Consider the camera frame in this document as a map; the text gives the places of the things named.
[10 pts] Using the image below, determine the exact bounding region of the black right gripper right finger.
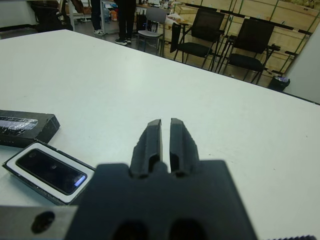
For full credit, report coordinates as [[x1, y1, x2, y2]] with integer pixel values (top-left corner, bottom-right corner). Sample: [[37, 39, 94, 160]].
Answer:
[[168, 117, 201, 178]]

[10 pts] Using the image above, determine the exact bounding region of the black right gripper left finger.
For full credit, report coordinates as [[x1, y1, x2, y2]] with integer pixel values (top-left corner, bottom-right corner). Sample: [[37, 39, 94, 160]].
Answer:
[[129, 118, 164, 179]]

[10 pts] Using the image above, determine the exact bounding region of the slim black depth camera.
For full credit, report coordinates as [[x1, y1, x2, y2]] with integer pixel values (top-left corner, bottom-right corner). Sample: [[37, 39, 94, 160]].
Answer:
[[15, 148, 88, 196]]

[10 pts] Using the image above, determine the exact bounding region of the black printed box lid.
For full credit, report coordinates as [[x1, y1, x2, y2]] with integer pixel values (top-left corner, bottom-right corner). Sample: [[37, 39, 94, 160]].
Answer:
[[0, 109, 61, 149]]

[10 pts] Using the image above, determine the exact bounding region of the black box base white insert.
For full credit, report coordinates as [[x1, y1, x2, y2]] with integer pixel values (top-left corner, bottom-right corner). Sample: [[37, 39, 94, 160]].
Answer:
[[1, 141, 97, 207]]

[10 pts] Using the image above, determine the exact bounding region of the black waste bin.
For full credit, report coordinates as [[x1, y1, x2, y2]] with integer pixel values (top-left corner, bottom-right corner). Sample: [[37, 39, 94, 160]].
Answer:
[[268, 75, 291, 93]]

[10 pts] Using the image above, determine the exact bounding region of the black mesh chair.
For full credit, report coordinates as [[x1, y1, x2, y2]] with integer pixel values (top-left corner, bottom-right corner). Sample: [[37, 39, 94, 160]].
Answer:
[[170, 8, 226, 71], [219, 18, 281, 85]]

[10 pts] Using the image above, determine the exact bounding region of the grey plastic chair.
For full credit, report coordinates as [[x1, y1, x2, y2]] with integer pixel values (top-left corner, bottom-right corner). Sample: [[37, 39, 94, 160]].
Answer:
[[136, 6, 168, 55]]

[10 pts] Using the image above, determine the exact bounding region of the person in dark puffer jacket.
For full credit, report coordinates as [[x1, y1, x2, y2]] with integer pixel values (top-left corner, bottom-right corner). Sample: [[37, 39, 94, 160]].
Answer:
[[114, 0, 138, 46]]

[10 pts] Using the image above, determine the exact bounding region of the black office swivel chair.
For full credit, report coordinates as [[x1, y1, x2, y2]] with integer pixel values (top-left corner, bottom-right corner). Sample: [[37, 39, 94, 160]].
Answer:
[[31, 0, 74, 33]]

